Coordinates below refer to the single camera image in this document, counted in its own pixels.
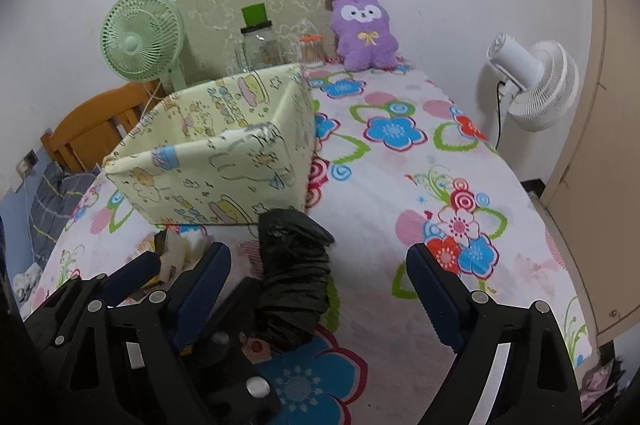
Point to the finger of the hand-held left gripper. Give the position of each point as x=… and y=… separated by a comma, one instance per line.
x=235, y=370
x=132, y=272

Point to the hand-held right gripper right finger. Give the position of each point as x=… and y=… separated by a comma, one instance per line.
x=437, y=297

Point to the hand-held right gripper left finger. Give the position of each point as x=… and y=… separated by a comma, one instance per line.
x=202, y=285

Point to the black plastic bag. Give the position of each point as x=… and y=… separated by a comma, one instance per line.
x=295, y=285

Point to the yellow cartoon fabric storage box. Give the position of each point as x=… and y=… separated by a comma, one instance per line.
x=210, y=190

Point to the white crumpled cloth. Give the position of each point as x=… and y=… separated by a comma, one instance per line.
x=25, y=282

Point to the blue plaid pillow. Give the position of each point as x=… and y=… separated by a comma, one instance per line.
x=45, y=205

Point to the floral printed bed sheet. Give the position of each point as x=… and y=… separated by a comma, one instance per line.
x=400, y=185

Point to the wooden bed headboard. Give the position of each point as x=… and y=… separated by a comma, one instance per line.
x=90, y=125

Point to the pink patterned cloth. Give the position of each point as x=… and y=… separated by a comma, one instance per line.
x=602, y=380

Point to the beige wardrobe door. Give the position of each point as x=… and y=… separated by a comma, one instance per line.
x=605, y=155

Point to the clear glass cup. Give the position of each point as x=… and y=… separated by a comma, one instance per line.
x=241, y=60

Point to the green desk fan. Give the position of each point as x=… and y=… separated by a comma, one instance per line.
x=135, y=40

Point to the white clip fan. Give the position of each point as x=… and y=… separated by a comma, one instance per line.
x=545, y=90

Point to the glass jar green black lid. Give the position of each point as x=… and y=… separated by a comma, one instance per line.
x=260, y=50

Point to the toothpick jar orange lid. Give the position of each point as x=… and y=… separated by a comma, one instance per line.
x=312, y=52

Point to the purple plush toy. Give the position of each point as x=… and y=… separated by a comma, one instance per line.
x=362, y=40

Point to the green patterned board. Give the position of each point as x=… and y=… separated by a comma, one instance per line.
x=210, y=10

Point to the wall socket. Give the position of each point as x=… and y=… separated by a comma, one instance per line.
x=27, y=162

